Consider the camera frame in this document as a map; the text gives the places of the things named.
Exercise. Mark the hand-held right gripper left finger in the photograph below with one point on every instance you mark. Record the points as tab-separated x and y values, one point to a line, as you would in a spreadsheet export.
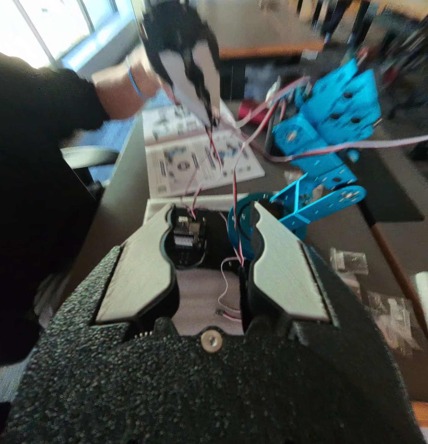
137	277

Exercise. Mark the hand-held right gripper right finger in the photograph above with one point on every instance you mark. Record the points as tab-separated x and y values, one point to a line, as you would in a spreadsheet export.
290	277

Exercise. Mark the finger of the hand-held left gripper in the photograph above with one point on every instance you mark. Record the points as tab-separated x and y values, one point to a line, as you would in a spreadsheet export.
208	73
179	79

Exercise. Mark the control circuit board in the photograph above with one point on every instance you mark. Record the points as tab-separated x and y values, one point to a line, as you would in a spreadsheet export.
186	232

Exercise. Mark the blue toy robot arm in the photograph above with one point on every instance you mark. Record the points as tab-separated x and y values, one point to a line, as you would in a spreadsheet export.
338	104

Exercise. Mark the person's left forearm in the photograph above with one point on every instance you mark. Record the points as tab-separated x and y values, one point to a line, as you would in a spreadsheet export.
113	90

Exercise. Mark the wood edged office desk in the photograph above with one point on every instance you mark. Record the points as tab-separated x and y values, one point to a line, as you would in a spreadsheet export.
269	52

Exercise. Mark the adjoining grey desk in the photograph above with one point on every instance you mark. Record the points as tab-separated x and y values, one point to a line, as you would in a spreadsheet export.
415	249

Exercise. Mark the black desk mat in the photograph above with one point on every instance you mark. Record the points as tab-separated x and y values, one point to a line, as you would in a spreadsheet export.
390	197

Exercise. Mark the blue wristband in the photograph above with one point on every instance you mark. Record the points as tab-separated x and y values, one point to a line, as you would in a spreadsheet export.
134	85

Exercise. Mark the red metal tube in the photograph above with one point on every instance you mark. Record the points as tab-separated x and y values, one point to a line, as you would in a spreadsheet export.
250	111

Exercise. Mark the small clear parts bag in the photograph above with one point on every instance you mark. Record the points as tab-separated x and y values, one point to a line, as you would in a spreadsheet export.
349	260

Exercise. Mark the white foam sheet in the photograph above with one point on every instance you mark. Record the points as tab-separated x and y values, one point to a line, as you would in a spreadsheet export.
200	295

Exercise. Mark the open instruction booklet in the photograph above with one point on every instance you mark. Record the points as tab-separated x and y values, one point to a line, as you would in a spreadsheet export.
179	166

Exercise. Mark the person's black top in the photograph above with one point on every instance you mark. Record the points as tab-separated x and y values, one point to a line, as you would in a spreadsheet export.
33	242

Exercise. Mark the crumpled clear plastic bag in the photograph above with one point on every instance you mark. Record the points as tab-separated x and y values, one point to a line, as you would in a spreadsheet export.
394	322

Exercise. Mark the white foam frame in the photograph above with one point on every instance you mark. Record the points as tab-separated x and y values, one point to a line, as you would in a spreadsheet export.
425	301

